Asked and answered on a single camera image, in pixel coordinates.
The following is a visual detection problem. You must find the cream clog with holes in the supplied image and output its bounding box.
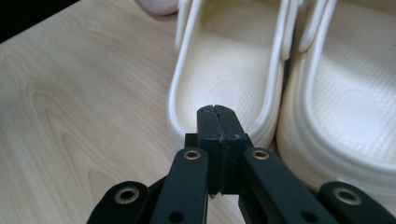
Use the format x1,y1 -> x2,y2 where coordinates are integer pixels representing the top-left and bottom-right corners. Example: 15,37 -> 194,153
276,0 -> 396,217
166,0 -> 301,151

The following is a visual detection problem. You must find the pink slide slipper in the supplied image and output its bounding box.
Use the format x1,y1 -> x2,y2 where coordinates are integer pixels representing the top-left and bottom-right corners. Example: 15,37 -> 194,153
134,0 -> 179,17

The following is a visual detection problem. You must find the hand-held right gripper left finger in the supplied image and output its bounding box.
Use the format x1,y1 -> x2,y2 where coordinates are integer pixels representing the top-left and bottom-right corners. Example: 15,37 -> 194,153
185,105 -> 224,196

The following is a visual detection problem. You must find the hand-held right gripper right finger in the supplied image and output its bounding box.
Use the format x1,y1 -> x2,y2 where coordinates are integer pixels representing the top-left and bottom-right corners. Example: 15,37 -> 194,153
217,105 -> 254,196

